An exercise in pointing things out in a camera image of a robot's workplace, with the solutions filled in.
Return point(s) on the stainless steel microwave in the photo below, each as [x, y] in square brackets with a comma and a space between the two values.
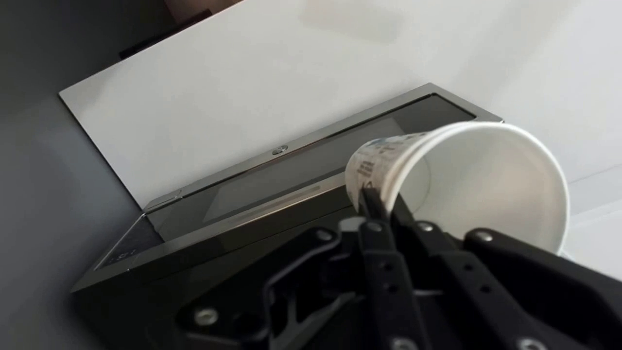
[258, 195]

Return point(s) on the printed white paper cup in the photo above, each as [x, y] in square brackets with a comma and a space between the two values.
[478, 178]

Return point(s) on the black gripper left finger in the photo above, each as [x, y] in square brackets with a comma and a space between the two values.
[381, 285]

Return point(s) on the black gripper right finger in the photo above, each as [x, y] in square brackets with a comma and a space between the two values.
[517, 293]

